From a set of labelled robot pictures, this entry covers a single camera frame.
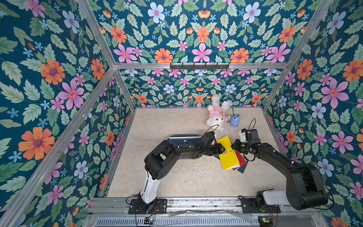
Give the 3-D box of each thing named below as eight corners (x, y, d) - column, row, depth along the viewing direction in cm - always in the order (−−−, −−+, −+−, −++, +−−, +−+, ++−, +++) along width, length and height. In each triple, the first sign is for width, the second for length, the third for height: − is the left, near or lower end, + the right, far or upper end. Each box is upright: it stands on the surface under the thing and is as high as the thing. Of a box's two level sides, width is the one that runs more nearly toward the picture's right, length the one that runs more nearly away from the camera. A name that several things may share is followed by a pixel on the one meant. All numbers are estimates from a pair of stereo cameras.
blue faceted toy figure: (231, 127, 109) (233, 120, 102) (230, 122, 112) (232, 114, 105) (237, 127, 109) (240, 120, 102) (236, 122, 112) (239, 114, 105)
